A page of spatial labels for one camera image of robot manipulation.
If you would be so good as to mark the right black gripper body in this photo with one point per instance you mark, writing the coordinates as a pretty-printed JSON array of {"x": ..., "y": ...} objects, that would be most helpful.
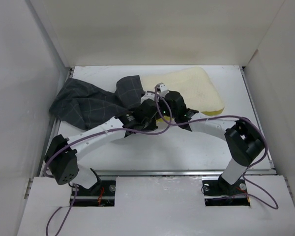
[{"x": 162, "y": 111}]

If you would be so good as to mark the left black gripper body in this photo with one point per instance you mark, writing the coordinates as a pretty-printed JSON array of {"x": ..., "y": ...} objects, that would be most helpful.
[{"x": 150, "y": 125}]

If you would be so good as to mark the cream pillow with yellow edge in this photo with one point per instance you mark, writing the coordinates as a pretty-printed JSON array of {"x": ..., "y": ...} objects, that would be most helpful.
[{"x": 195, "y": 86}]

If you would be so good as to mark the dark plaid pillowcase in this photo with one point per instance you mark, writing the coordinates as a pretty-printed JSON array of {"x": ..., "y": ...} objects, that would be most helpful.
[{"x": 86, "y": 106}]

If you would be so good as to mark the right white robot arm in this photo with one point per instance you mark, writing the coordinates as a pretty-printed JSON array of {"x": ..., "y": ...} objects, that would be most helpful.
[{"x": 244, "y": 140}]

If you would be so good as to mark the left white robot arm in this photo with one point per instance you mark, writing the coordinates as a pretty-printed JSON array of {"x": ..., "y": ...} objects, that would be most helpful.
[{"x": 63, "y": 155}]

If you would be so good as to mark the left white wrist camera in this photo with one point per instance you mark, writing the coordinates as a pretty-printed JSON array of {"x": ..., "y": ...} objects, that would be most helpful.
[{"x": 147, "y": 96}]

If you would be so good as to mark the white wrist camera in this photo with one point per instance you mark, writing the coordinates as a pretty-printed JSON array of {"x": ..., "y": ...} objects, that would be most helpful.
[
  {"x": 147, "y": 96},
  {"x": 161, "y": 89}
]

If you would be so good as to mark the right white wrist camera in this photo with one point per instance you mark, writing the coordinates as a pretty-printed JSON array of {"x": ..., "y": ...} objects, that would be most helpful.
[{"x": 161, "y": 89}]

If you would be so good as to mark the front aluminium rail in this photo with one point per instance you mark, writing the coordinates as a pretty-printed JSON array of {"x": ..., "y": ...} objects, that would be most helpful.
[{"x": 125, "y": 173}]

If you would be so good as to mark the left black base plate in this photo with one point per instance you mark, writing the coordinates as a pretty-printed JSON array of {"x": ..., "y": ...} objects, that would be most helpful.
[{"x": 104, "y": 197}]

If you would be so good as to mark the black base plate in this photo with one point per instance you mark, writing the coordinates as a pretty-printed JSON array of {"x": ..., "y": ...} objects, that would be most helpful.
[
  {"x": 104, "y": 197},
  {"x": 220, "y": 194}
]

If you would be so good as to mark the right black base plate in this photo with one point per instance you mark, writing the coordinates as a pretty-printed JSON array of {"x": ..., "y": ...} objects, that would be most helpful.
[{"x": 220, "y": 194}]

